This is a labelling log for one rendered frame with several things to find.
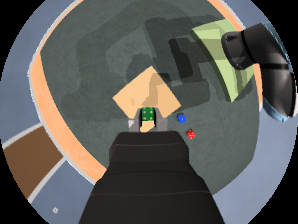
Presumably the blue die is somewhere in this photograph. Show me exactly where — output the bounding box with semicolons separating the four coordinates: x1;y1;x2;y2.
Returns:
177;114;186;123

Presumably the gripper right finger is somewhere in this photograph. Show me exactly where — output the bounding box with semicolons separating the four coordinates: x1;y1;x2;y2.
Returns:
153;107;168;132

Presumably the red die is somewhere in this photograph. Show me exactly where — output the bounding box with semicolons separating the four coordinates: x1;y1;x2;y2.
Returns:
186;129;195;139

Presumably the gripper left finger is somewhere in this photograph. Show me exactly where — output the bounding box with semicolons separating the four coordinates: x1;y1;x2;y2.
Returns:
128;108;143;132

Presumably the green die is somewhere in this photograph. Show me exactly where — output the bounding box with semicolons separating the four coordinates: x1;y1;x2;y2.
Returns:
142;107;154;121

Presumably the orange flat mat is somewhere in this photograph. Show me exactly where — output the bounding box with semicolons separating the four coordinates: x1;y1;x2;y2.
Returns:
113;66;181;132

